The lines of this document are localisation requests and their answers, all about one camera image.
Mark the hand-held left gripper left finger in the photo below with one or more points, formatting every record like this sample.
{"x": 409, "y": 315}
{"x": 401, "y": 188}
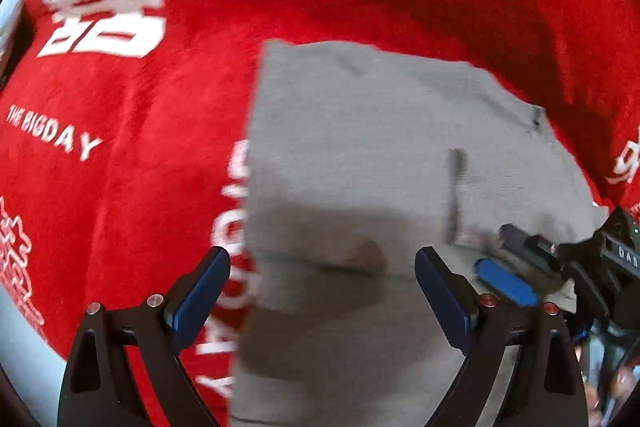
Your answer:
{"x": 200, "y": 302}

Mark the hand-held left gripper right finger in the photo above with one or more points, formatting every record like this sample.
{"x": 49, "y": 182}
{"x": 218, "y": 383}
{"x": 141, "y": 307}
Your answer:
{"x": 442, "y": 292}

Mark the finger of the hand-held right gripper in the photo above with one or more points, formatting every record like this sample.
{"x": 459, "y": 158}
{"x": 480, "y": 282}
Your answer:
{"x": 505, "y": 282}
{"x": 530, "y": 249}

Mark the grey knitted garment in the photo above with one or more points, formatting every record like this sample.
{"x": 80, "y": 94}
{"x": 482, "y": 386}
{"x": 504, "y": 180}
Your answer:
{"x": 350, "y": 132}

